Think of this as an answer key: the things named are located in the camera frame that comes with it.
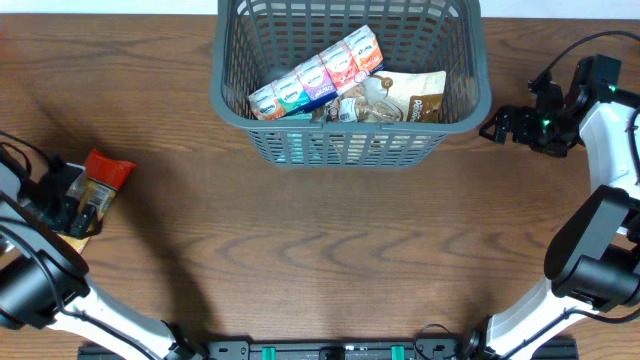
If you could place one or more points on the grey plastic basket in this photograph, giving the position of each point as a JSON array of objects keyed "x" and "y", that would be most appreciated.
[{"x": 257, "y": 42}]

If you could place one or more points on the teal snack pouch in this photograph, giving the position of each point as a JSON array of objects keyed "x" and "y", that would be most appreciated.
[{"x": 296, "y": 148}]

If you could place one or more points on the tissue pack multipack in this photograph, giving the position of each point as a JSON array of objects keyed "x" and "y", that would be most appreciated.
[{"x": 321, "y": 78}]

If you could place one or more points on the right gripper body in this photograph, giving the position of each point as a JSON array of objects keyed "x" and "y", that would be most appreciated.
[{"x": 547, "y": 130}]

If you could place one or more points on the orange spaghetti packet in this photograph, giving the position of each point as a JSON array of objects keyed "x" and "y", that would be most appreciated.
[{"x": 102, "y": 185}]

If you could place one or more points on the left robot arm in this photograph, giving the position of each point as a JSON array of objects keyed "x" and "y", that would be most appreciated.
[{"x": 48, "y": 284}]

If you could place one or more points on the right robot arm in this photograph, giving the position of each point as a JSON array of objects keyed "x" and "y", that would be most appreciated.
[{"x": 585, "y": 274}]

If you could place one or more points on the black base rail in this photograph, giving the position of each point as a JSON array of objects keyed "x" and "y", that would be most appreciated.
[{"x": 433, "y": 348}]

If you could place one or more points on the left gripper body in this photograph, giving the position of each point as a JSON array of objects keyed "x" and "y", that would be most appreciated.
[{"x": 56, "y": 206}]

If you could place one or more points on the mushroom pouch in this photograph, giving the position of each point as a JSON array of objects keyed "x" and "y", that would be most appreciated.
[{"x": 390, "y": 97}]

